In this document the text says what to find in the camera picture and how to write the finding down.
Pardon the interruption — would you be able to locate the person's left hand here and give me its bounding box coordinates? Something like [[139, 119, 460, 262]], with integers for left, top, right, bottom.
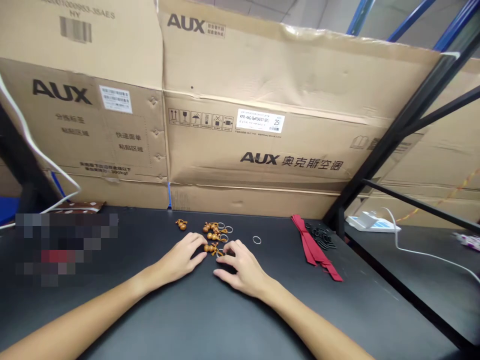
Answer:
[[161, 232, 209, 287]]

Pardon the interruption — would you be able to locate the person's right hand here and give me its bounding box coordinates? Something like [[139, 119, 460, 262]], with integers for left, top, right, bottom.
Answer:
[[212, 239, 281, 303]]

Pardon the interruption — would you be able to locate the pile of red ribbons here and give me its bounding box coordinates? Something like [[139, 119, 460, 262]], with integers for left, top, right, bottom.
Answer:
[[291, 214, 344, 283]]

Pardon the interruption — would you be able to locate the flat low cardboard carton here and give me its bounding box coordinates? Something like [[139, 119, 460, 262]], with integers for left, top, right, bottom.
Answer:
[[67, 173, 363, 221]]

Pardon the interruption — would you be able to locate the pile of black clips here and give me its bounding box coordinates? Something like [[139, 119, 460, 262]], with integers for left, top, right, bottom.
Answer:
[[304, 221, 337, 251]]

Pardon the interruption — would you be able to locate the brown patterned packet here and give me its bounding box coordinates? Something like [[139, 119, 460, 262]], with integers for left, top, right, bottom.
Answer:
[[47, 200, 106, 215]]

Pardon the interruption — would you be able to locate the white power strip with charger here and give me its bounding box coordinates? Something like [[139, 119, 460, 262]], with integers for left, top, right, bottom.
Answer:
[[344, 211, 402, 234]]

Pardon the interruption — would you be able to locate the blue plastic bin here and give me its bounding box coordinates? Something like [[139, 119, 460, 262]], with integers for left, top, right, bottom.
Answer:
[[0, 176, 82, 227]]

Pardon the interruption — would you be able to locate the cardboard carton with small label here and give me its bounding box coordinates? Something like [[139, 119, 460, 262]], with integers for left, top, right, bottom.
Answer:
[[0, 56, 169, 185]]

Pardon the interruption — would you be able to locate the large creased cardboard carton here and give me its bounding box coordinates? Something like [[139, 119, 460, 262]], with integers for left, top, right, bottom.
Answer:
[[156, 0, 444, 197]]

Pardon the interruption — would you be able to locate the pink and white packet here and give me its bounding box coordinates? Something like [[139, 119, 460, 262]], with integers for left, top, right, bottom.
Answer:
[[451, 232, 480, 251]]

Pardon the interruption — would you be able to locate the stack of cartons behind shelf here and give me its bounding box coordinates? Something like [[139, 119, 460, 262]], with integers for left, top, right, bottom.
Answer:
[[356, 56, 480, 230]]

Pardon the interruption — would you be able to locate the cardboard carton with barcode print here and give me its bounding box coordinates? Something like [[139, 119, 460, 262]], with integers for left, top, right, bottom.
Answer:
[[0, 0, 165, 91]]

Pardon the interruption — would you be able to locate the thin white cable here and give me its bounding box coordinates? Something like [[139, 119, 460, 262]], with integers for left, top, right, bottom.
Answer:
[[380, 206, 480, 284]]

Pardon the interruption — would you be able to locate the thick white cable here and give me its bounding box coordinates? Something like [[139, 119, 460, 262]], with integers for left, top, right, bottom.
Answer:
[[0, 73, 83, 230]]

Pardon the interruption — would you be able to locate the black metal shelf frame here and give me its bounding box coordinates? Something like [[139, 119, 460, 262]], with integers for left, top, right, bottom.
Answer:
[[323, 22, 480, 241]]

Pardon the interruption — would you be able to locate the blue metal shelf frame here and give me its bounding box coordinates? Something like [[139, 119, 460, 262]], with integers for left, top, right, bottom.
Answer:
[[345, 0, 480, 53]]

